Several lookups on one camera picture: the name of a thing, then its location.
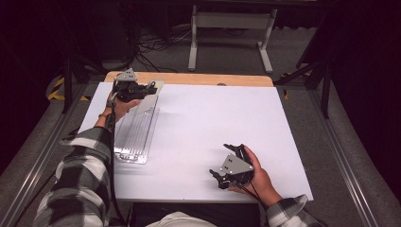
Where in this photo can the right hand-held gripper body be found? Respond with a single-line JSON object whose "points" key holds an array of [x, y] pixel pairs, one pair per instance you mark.
{"points": [[235, 167]]}

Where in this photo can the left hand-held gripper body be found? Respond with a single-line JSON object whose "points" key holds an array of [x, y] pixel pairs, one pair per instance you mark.
{"points": [[127, 86]]}

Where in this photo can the clear ribbed plastic tray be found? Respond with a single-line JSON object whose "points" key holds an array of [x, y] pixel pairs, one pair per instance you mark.
{"points": [[135, 138]]}

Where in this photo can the person's left hand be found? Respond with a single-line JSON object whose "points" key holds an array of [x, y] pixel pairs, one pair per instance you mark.
{"points": [[121, 108]]}

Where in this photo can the person's right hand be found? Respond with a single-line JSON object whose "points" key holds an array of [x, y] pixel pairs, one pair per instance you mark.
{"points": [[261, 181]]}

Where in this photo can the person's lap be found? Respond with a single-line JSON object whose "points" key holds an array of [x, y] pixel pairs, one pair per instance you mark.
{"points": [[189, 217]]}

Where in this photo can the black stand leg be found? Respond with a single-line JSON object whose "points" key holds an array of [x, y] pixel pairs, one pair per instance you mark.
{"points": [[67, 85]]}

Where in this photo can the yellow black floor tape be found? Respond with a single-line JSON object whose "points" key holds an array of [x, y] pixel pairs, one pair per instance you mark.
{"points": [[58, 91]]}

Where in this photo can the white metal stand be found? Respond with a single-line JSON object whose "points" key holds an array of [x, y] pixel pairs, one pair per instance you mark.
{"points": [[231, 22]]}

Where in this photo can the black tripod stand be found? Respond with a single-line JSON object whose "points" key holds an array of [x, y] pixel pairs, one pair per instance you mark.
{"points": [[315, 75]]}

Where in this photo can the aluminium floor rail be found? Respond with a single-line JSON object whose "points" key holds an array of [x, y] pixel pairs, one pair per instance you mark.
{"points": [[34, 170], [343, 151]]}

